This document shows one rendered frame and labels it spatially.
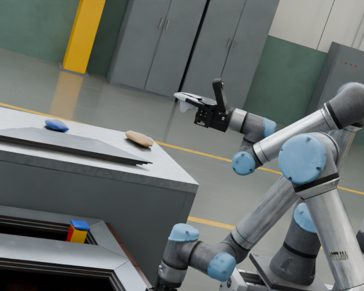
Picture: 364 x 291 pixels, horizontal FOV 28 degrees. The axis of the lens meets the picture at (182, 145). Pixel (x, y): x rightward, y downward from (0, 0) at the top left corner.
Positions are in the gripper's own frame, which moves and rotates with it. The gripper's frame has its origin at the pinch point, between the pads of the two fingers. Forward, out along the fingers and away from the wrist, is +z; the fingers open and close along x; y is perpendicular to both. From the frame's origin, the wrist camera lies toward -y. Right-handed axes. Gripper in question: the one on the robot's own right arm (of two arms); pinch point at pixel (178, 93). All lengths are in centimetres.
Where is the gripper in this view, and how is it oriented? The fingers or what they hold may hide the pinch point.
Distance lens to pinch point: 249.3
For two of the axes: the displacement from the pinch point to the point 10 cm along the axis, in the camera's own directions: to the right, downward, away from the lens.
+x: 2.4, -2.9, 9.2
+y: -2.7, 9.0, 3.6
